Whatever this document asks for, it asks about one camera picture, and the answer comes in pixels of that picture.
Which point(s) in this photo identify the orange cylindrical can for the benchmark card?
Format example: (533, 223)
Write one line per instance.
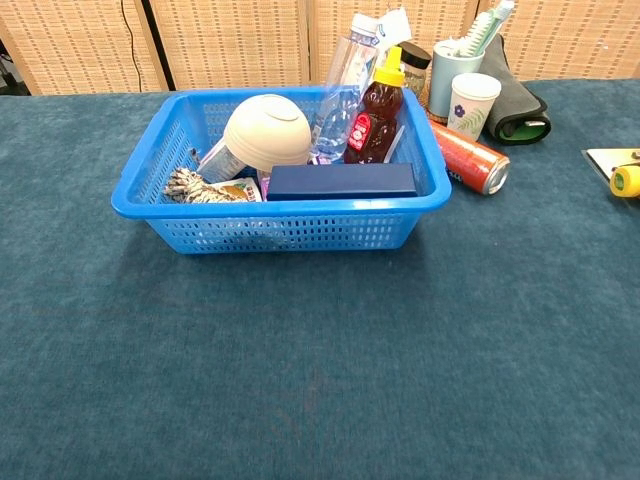
(465, 155)

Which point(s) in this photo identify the black tripod stand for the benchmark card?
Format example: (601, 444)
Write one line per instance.
(157, 45)

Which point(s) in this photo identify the flat purple white box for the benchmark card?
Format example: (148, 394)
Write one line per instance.
(265, 190)

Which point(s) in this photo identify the bamboo folding screen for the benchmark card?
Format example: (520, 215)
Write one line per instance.
(225, 40)

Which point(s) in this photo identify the green white toothbrush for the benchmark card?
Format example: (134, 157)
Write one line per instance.
(482, 30)

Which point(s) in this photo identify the light blue toothbrush cup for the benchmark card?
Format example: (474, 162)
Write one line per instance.
(445, 75)

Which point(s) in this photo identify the blue plastic perforated basket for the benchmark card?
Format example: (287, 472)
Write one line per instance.
(280, 232)

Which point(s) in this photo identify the yellow razor blister pack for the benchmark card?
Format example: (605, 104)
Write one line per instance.
(600, 160)

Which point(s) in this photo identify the white orange snack packet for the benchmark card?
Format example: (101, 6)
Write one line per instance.
(240, 192)

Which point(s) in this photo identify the white floral paper cup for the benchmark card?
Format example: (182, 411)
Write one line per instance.
(472, 110)

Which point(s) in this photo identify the teal table cover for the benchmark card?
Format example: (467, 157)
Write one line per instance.
(320, 350)

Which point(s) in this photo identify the grey folded towel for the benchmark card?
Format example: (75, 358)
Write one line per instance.
(520, 105)

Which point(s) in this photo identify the honey bear bottle yellow cap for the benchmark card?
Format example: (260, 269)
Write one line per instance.
(375, 115)

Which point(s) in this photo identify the white blue carton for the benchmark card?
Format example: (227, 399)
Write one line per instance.
(220, 165)

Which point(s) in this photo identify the clear plastic water bottle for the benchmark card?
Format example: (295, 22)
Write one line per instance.
(340, 110)

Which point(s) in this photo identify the glass jar black lid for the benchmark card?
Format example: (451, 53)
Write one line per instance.
(417, 67)

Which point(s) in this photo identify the dark blue rectangular box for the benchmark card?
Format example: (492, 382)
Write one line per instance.
(340, 182)

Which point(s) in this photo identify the beige ribbed bowl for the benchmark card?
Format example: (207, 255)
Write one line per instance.
(265, 130)

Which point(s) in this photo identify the white blue-print plastic bag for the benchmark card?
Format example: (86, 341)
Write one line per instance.
(395, 27)

